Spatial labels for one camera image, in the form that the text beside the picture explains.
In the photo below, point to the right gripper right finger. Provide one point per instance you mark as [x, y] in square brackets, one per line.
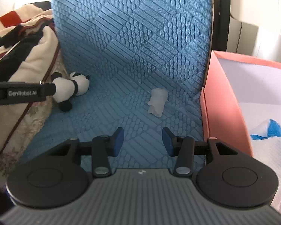
[183, 149]

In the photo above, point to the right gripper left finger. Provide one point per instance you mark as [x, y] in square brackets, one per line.
[102, 147]

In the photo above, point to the small clear plastic wrapper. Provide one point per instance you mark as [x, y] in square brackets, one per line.
[157, 101]

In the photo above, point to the panda plush toy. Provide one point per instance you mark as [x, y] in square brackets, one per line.
[77, 84]

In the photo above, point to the white textured cloth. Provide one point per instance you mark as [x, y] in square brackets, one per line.
[268, 151]

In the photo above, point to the pink cardboard box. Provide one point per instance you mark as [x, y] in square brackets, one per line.
[239, 93]

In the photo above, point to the blue white plastic package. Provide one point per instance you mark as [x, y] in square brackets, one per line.
[267, 129]

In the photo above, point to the blue textured sofa cover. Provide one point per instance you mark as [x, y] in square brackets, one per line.
[128, 48]

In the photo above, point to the white chair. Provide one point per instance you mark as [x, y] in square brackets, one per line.
[251, 27]

